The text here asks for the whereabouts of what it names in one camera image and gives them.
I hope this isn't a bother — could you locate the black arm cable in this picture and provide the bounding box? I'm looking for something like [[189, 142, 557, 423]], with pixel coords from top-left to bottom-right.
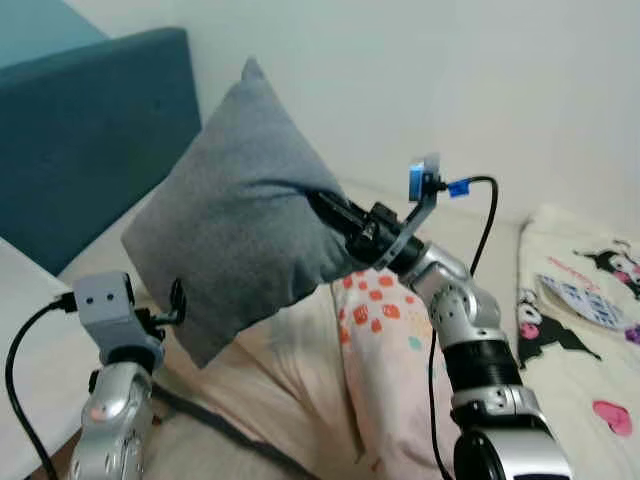
[[4, 292, 83, 480], [428, 175, 501, 480]]

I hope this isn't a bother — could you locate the grey square pillow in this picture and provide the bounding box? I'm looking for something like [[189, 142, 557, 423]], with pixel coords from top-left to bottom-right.
[[121, 57, 354, 369]]

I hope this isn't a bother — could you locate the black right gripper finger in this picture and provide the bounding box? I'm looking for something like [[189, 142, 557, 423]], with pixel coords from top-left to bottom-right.
[[312, 189, 359, 217], [308, 196, 351, 237]]

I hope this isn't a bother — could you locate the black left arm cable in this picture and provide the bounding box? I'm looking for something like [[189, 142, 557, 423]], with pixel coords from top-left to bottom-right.
[[4, 292, 83, 480]]

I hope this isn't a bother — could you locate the cream cartoon print quilt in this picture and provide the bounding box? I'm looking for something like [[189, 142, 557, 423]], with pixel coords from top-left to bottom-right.
[[514, 204, 640, 480]]

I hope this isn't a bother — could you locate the dark teal upholstered headboard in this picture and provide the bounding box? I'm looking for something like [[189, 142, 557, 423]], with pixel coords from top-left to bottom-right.
[[0, 27, 203, 277]]

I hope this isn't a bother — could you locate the dark grey cord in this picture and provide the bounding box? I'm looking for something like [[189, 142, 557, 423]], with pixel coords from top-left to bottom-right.
[[148, 383, 313, 480]]

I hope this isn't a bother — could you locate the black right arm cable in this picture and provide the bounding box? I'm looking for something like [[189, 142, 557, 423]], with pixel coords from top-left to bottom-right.
[[428, 175, 501, 480]]

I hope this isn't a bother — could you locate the pink quilt with orange dots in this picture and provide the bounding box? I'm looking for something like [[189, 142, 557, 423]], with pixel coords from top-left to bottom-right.
[[333, 268, 459, 480]]

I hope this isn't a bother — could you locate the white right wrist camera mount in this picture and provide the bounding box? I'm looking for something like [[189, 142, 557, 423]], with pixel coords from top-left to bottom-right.
[[372, 152, 447, 272]]

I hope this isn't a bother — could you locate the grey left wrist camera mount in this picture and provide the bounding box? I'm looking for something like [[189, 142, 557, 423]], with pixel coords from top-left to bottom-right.
[[73, 271, 167, 373]]

